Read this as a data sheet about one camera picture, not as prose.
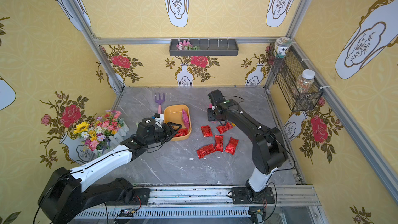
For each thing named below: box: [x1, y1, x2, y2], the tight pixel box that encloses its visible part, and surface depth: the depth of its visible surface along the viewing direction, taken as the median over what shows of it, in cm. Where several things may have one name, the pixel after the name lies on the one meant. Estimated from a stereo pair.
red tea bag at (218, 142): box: [214, 134, 225, 152], surface depth 91 cm
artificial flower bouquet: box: [73, 109, 124, 152], surface depth 81 cm
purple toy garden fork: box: [154, 92, 166, 115], surface depth 116 cm
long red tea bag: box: [195, 143, 216, 160], surface depth 88 cm
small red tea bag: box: [216, 121, 233, 135], surface depth 97 cm
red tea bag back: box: [200, 124, 213, 138], surface depth 96 cm
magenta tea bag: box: [181, 107, 190, 130], surface depth 97 cm
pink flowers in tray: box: [176, 39, 198, 51], surface depth 89 cm
